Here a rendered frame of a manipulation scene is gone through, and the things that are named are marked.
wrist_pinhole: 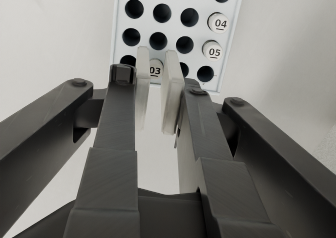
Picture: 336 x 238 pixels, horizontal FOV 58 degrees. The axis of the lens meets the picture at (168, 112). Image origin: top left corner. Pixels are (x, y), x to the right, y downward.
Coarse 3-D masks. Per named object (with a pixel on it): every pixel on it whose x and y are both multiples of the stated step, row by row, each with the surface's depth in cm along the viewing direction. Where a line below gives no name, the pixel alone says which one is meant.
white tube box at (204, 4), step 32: (128, 0) 22; (160, 0) 20; (192, 0) 20; (224, 0) 21; (128, 32) 24; (160, 32) 24; (192, 32) 21; (224, 32) 21; (128, 64) 24; (192, 64) 22; (224, 64) 22
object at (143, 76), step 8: (144, 48) 20; (136, 56) 18; (144, 56) 18; (136, 64) 16; (144, 64) 16; (136, 72) 15; (144, 72) 15; (136, 80) 14; (144, 80) 14; (136, 88) 14; (144, 88) 15; (136, 96) 15; (144, 96) 15; (136, 104) 15; (144, 104) 15; (136, 112) 15; (144, 112) 15; (136, 120) 15; (144, 120) 15; (136, 128) 15
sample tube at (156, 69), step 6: (150, 60) 22; (156, 60) 21; (150, 66) 21; (156, 66) 21; (162, 66) 21; (150, 72) 21; (156, 72) 21; (162, 72) 21; (150, 78) 21; (156, 78) 21
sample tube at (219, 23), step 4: (212, 16) 20; (216, 16) 20; (220, 16) 20; (224, 16) 20; (208, 20) 21; (212, 20) 20; (216, 20) 20; (220, 20) 20; (224, 20) 20; (228, 20) 20; (208, 24) 21; (212, 24) 20; (216, 24) 20; (220, 24) 20; (224, 24) 20; (228, 24) 20; (212, 28) 20; (216, 28) 20; (220, 28) 20; (224, 28) 20; (216, 32) 20; (220, 32) 20
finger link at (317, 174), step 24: (240, 120) 12; (264, 120) 12; (240, 144) 12; (264, 144) 11; (288, 144) 11; (264, 168) 11; (288, 168) 9; (312, 168) 9; (264, 192) 11; (288, 192) 9; (312, 192) 8; (288, 216) 9; (312, 216) 8
